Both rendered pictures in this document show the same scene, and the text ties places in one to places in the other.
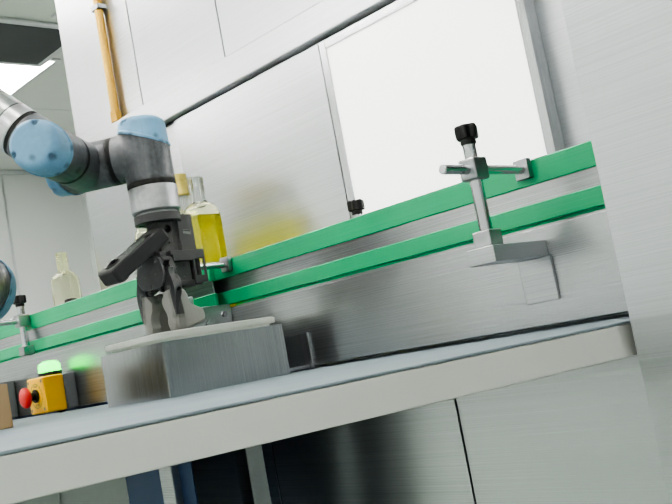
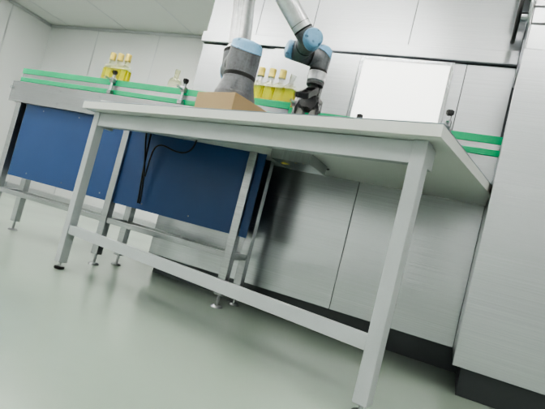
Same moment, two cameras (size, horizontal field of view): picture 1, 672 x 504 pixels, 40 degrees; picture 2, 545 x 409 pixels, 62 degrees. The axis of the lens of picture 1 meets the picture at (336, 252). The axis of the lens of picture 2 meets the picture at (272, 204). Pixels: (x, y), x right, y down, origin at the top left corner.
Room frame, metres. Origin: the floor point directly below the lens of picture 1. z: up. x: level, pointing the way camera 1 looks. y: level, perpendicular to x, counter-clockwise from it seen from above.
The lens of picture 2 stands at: (-0.27, 1.01, 0.40)
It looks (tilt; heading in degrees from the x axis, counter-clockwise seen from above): 3 degrees up; 338
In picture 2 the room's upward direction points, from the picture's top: 14 degrees clockwise
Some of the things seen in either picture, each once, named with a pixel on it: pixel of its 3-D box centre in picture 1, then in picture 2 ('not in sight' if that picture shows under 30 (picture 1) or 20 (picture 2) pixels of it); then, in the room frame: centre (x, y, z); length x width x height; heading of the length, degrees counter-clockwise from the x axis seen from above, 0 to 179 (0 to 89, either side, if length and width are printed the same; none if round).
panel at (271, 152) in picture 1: (333, 137); (349, 89); (1.66, -0.03, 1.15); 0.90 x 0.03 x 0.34; 44
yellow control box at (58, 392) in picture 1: (52, 394); not in sight; (1.84, 0.60, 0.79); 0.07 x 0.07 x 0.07; 44
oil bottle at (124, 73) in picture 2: not in sight; (122, 78); (2.48, 0.96, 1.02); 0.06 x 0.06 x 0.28; 44
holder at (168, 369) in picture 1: (210, 362); not in sight; (1.45, 0.22, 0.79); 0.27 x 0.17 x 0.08; 134
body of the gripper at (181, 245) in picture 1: (167, 253); (312, 97); (1.42, 0.26, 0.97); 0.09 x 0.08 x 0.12; 135
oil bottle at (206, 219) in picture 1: (208, 257); (285, 105); (1.74, 0.24, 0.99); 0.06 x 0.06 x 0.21; 45
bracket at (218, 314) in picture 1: (207, 327); not in sight; (1.59, 0.24, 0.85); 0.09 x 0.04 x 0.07; 134
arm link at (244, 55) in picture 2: not in sight; (243, 58); (1.33, 0.60, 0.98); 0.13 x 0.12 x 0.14; 173
